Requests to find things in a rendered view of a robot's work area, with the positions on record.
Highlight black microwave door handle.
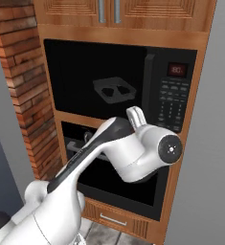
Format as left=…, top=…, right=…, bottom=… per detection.
left=141, top=53, right=156, bottom=123

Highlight silver cupboard door handle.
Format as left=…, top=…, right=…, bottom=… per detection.
left=98, top=0, right=107, bottom=24
left=113, top=0, right=123, bottom=25

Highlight black built-in microwave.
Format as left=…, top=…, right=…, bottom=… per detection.
left=43, top=38, right=198, bottom=135

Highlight grey tupperware container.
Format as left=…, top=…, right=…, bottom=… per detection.
left=92, top=77, right=138, bottom=104

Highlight black microwave door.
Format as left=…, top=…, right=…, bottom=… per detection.
left=43, top=38, right=155, bottom=126

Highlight silver drawer handle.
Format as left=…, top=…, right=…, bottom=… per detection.
left=100, top=212, right=128, bottom=227

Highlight dark food piece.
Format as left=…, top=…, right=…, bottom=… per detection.
left=101, top=87, right=116, bottom=99
left=116, top=84, right=131, bottom=96

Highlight wooden drawer front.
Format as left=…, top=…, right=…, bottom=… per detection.
left=82, top=197, right=151, bottom=239

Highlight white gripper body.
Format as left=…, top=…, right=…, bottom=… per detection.
left=125, top=105, right=147, bottom=132

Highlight wooden cabinet column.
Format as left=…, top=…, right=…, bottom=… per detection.
left=33, top=0, right=218, bottom=245

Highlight black built-in oven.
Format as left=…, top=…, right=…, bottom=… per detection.
left=59, top=120, right=171, bottom=222

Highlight wooden cupboard door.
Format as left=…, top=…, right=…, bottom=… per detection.
left=33, top=0, right=111, bottom=28
left=109, top=0, right=217, bottom=33

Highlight grey oven door handle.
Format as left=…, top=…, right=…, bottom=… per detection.
left=66, top=141, right=111, bottom=162

